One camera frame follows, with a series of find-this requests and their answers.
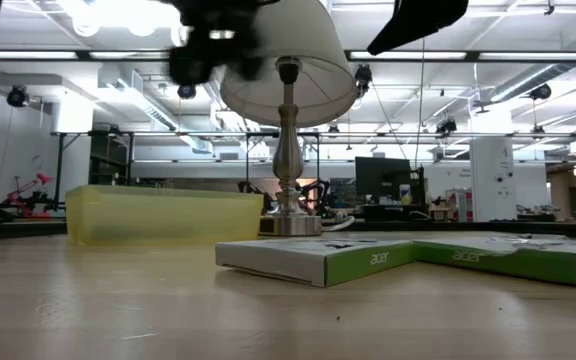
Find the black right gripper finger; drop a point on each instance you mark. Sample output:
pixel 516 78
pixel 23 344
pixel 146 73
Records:
pixel 418 22

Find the white acer box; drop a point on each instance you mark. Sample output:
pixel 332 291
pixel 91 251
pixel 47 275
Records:
pixel 278 261

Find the green acer box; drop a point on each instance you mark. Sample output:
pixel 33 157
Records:
pixel 518 266

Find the black background robot arm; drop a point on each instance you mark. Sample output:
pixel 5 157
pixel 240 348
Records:
pixel 253 189
pixel 318 192

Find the yellow translucent plastic bin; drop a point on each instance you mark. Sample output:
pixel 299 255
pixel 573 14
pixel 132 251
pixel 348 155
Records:
pixel 168 215

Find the silver table lamp white shade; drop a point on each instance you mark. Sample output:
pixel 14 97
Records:
pixel 288 165

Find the black computer monitor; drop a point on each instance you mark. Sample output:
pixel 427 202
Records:
pixel 383 177

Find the white yellow bottle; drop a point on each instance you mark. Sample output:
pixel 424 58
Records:
pixel 405 194

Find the white pillar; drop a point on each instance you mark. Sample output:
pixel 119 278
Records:
pixel 493 190

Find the red desk lamp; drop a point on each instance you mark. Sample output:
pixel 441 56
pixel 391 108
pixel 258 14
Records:
pixel 44 178

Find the black ceiling camera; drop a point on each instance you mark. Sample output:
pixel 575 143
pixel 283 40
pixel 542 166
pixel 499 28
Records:
pixel 186 92
pixel 363 75
pixel 447 126
pixel 17 97
pixel 541 92

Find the black metal rack frame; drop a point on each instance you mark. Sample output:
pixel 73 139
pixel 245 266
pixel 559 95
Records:
pixel 59 170

